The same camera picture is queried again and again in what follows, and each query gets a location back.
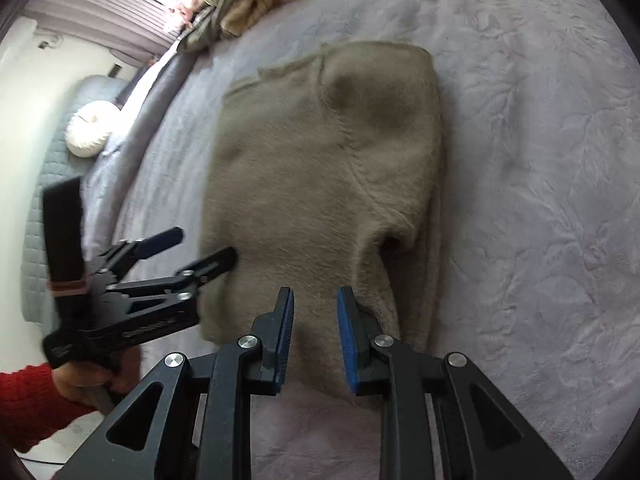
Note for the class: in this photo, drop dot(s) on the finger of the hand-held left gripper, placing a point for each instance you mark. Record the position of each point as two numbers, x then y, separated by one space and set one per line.
215 262
155 242

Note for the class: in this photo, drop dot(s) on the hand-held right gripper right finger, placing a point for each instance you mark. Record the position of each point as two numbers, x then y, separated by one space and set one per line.
347 340

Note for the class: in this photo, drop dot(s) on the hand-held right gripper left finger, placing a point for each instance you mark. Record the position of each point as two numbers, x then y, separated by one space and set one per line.
285 340

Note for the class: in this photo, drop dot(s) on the taupe knit sweater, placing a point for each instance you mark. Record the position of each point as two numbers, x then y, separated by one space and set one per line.
310 185

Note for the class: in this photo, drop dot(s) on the person's left forearm red sleeve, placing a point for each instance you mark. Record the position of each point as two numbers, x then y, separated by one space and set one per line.
35 405

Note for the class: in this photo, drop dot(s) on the person's left hand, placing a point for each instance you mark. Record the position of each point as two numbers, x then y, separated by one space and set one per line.
85 380

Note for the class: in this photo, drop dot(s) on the grey quilted headboard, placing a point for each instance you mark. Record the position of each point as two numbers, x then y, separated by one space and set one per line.
50 170

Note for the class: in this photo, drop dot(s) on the round white pleated pillow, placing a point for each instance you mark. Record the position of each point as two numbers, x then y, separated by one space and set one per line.
89 130

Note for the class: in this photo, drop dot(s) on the grey duvet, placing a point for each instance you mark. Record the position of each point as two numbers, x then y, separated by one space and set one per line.
155 95

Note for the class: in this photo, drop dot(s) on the olive grey garment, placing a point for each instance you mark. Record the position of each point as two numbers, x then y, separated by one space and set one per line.
210 20

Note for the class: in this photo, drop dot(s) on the pleated lavender curtain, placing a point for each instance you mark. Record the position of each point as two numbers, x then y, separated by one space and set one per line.
100 15

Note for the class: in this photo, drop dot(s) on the lavender textured bed blanket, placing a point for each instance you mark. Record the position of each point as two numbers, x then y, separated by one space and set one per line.
525 160

